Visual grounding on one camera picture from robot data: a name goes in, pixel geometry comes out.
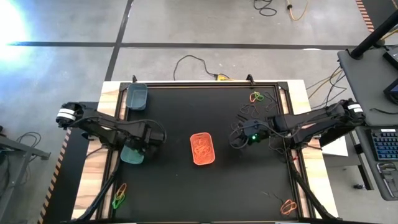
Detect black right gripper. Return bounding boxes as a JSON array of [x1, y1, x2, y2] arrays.
[[229, 119, 273, 149]]

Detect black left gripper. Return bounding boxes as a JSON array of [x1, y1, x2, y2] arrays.
[[133, 123, 167, 160]]

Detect teal plastic basket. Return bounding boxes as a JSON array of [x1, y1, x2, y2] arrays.
[[120, 143, 146, 166]]

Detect orange rubber bands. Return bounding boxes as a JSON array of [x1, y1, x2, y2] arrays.
[[194, 138, 213, 161]]

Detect orange plastic basket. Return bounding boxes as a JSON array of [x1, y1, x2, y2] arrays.
[[190, 132, 216, 166]]

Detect slate blue plastic basket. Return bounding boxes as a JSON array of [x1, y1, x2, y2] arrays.
[[126, 82, 148, 111]]

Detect black mat with striped edge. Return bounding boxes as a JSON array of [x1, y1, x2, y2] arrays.
[[355, 0, 398, 34], [37, 101, 100, 224]]

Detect white paper sheet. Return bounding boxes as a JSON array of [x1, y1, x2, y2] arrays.
[[322, 136, 349, 157]]

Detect grey metal stand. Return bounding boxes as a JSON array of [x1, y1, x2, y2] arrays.
[[0, 124, 52, 215]]

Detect grey keyboard desk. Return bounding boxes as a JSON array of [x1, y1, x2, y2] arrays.
[[355, 125, 398, 202]]

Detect grey side desk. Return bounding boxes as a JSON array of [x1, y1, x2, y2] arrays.
[[337, 45, 398, 127]]

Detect backlit keyboard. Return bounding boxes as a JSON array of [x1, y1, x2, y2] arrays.
[[369, 128, 398, 162]]

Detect black desk device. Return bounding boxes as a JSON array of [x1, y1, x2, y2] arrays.
[[376, 161, 398, 200]]

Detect black tablet screen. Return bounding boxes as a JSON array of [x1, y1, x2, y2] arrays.
[[382, 79, 398, 105]]

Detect black pole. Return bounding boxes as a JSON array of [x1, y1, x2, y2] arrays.
[[350, 11, 398, 60]]

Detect black screen device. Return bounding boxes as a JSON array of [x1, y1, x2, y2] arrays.
[[382, 46, 398, 71]]

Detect black floor cable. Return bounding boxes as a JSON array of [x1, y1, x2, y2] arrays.
[[173, 54, 218, 81]]

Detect coiled black cable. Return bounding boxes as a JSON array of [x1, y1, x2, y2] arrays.
[[253, 0, 278, 17]]

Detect yellow cable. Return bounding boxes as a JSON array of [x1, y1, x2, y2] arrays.
[[286, 0, 312, 21]]

